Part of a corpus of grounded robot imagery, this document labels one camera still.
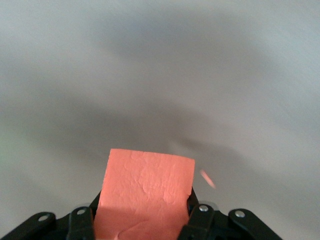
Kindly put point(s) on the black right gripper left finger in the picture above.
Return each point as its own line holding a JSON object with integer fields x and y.
{"x": 80, "y": 225}

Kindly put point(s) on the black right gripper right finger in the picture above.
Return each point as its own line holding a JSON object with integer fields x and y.
{"x": 200, "y": 222}

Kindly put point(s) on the orange foam cube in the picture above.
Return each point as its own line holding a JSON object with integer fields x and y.
{"x": 147, "y": 190}

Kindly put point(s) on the tiny orange foam crumb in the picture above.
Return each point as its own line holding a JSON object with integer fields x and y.
{"x": 207, "y": 178}

